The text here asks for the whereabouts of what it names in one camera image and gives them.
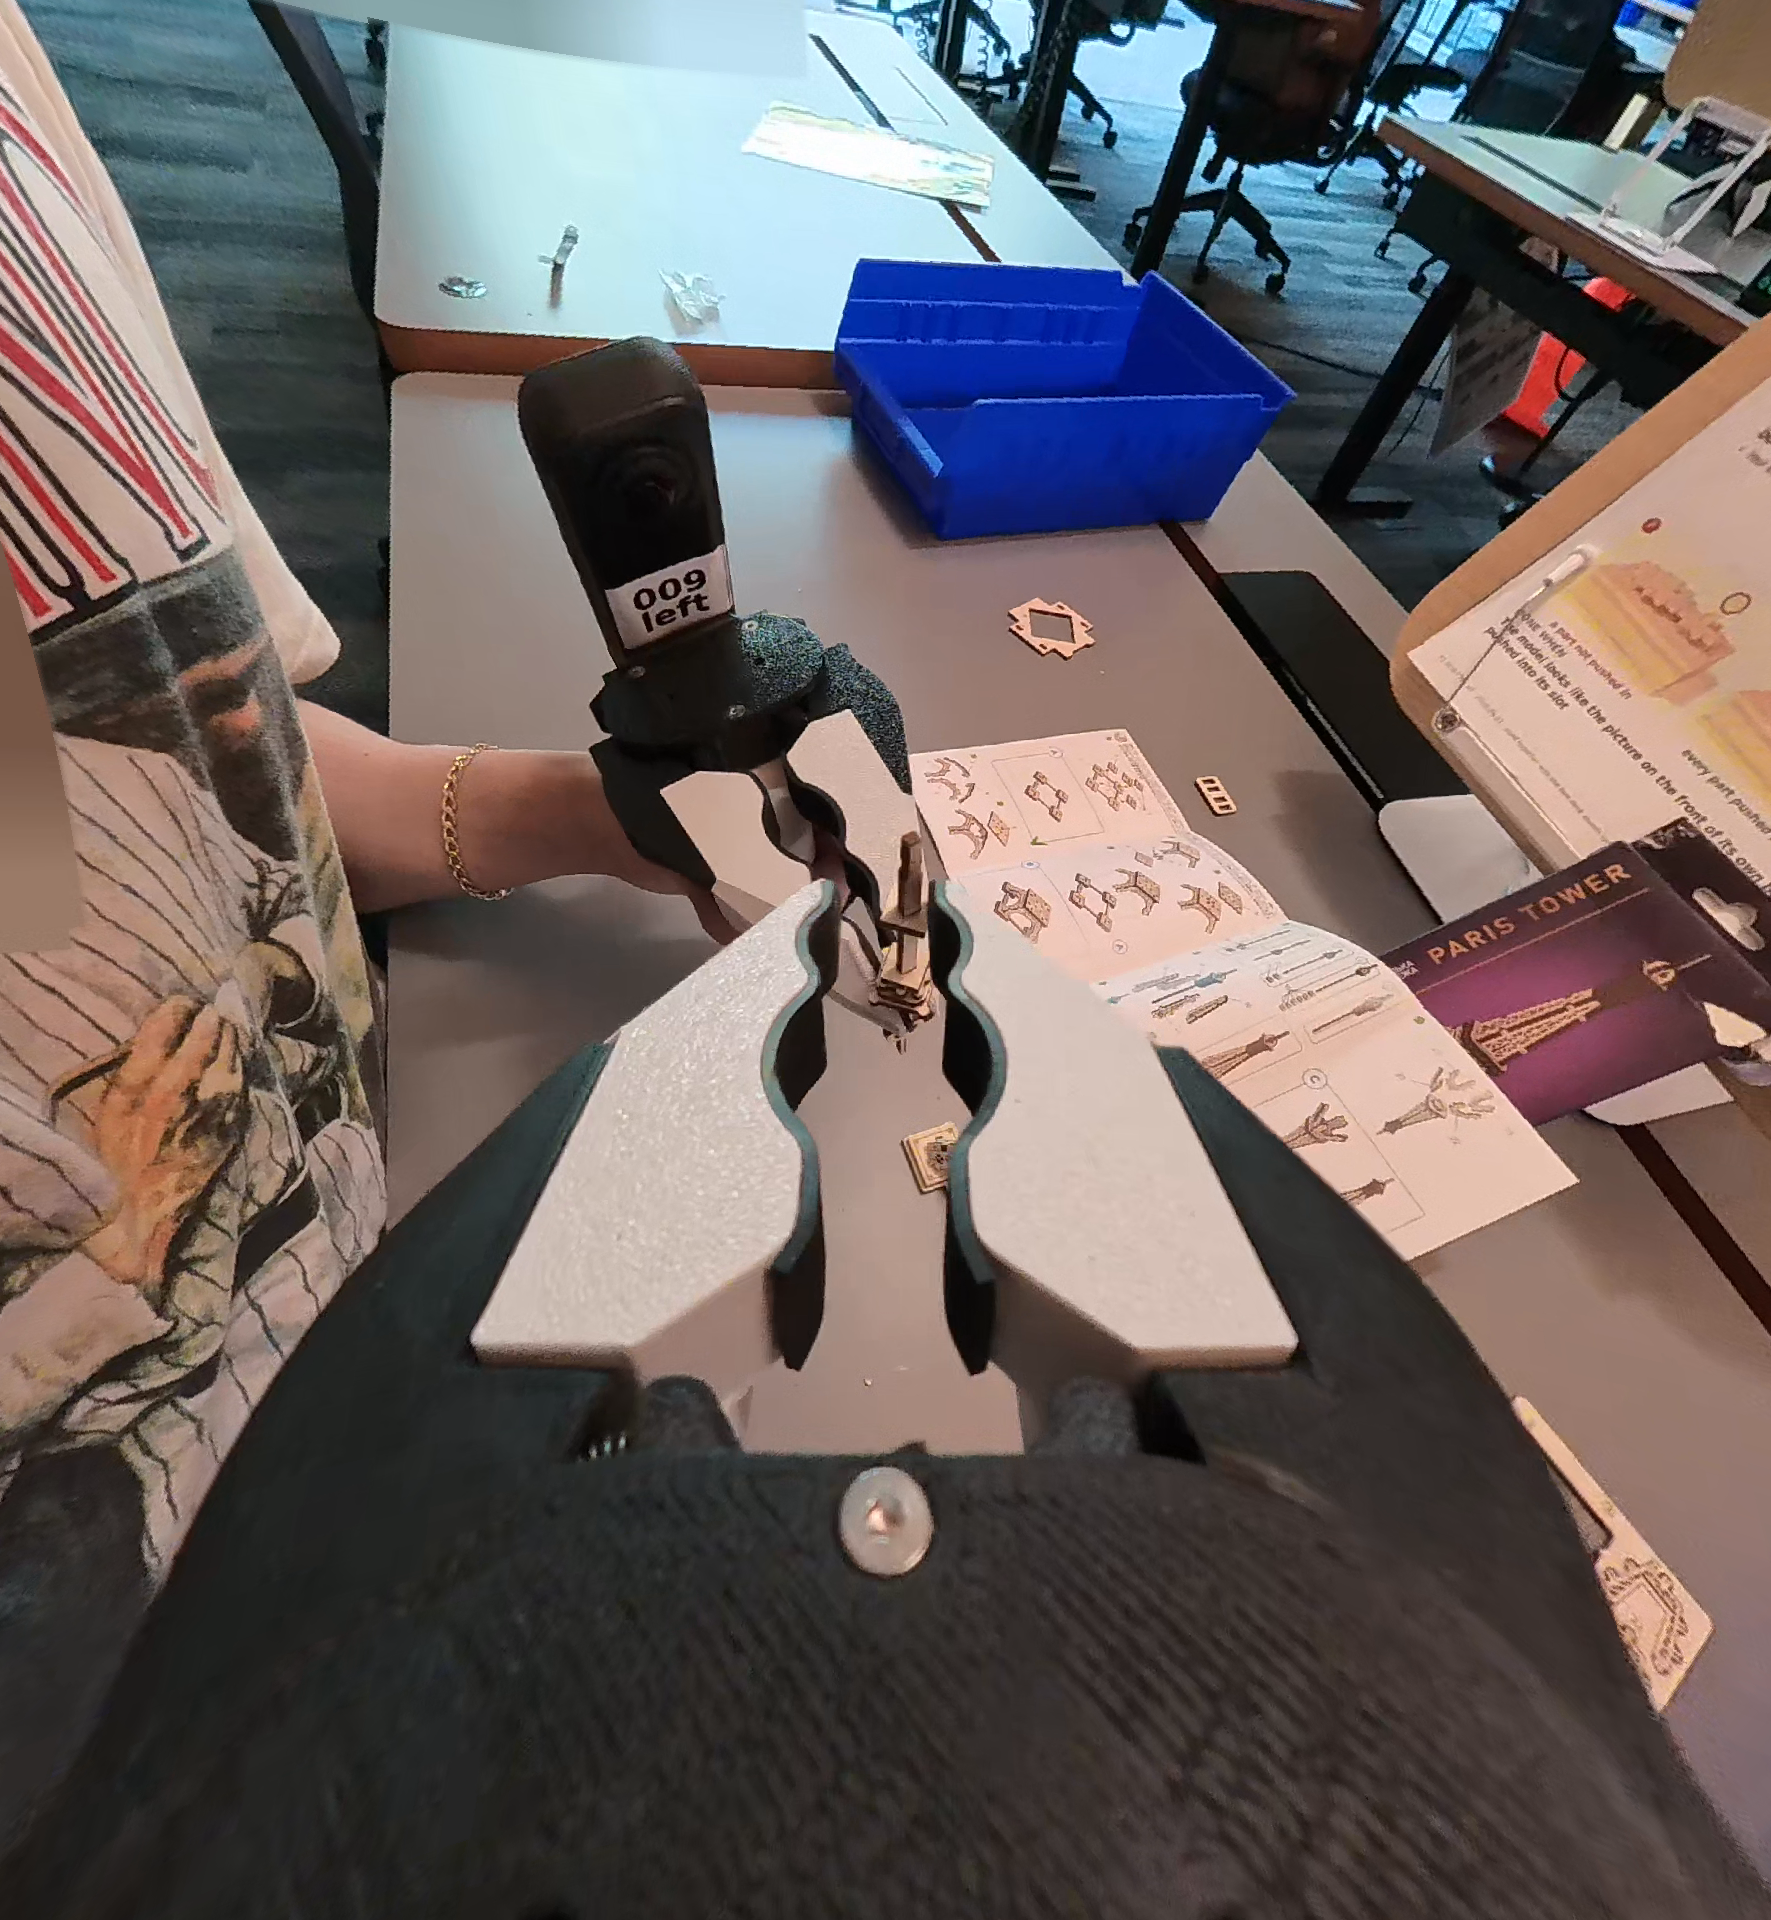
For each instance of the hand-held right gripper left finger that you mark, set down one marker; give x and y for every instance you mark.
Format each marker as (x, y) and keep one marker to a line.
(646, 1183)

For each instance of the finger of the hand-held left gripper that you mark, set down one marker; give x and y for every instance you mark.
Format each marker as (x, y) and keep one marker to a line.
(724, 839)
(866, 783)

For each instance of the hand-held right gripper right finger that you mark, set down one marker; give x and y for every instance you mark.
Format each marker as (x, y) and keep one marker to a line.
(1124, 1183)

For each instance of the wooden tower spire model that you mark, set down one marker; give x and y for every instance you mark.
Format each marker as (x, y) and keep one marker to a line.
(911, 900)

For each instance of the person's left forearm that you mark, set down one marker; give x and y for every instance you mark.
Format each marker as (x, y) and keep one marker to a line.
(375, 808)

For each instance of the white desk wooden edge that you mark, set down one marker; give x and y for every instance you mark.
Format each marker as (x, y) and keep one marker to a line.
(646, 167)

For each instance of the beige desk black legs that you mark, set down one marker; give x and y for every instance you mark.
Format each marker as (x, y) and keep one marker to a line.
(1549, 179)

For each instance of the person's left hand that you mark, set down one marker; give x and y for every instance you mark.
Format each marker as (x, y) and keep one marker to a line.
(566, 828)

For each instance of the crumpled clear plastic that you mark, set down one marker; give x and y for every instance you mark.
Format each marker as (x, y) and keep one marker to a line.
(687, 298)

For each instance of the engraved square wooden piece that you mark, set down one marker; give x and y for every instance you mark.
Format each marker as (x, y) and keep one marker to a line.
(927, 1167)

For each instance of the folded instruction leaflet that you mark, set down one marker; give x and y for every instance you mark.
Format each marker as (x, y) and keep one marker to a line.
(1274, 1049)

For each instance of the clear plastic strip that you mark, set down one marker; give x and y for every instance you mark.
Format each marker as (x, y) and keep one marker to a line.
(557, 256)

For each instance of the tiny wooden ladder piece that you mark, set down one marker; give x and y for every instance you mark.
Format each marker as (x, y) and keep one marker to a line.
(1217, 793)

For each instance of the blue plastic bin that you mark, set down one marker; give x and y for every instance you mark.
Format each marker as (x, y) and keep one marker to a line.
(1069, 466)

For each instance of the glossy leaflet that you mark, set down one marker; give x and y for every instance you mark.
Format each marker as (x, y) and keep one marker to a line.
(871, 153)

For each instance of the purple tower kit package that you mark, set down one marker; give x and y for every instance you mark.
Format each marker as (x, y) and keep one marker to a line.
(1549, 963)

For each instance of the person in printed shirt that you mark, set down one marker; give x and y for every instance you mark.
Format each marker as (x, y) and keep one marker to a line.
(154, 1049)

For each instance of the black office chair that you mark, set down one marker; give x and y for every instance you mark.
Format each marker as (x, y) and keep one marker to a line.
(1069, 75)
(1245, 153)

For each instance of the wooden parts sheet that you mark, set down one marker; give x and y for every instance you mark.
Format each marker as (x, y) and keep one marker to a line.
(1652, 1629)

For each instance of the hanging paper tag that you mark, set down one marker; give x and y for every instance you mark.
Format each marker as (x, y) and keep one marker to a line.
(1476, 358)

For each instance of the wooden document board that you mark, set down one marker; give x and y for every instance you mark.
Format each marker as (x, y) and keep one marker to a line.
(1575, 512)

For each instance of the orange cone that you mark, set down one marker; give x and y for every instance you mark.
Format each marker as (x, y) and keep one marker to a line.
(1540, 384)

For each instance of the white document stand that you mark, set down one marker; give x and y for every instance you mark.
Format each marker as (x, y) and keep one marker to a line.
(1682, 195)

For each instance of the notched square wooden frame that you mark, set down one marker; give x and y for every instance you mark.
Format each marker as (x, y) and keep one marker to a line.
(1082, 646)

